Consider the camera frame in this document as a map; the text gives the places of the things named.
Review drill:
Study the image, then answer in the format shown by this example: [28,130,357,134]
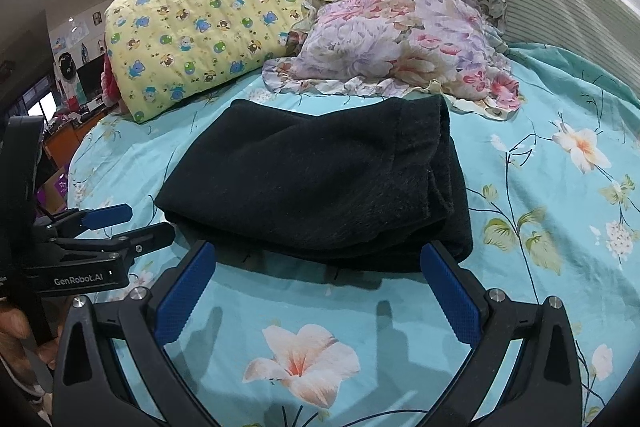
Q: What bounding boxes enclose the yellow cartoon print pillow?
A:
[104,0,305,124]

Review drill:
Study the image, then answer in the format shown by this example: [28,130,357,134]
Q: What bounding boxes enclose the left hand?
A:
[1,298,63,379]

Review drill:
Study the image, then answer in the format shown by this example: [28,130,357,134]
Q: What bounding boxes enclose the black pants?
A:
[155,95,473,273]

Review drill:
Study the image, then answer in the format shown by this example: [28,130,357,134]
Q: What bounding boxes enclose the pink floral ruffled pillow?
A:
[262,0,522,120]

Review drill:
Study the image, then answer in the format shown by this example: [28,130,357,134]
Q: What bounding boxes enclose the wooden furniture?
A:
[43,108,110,168]

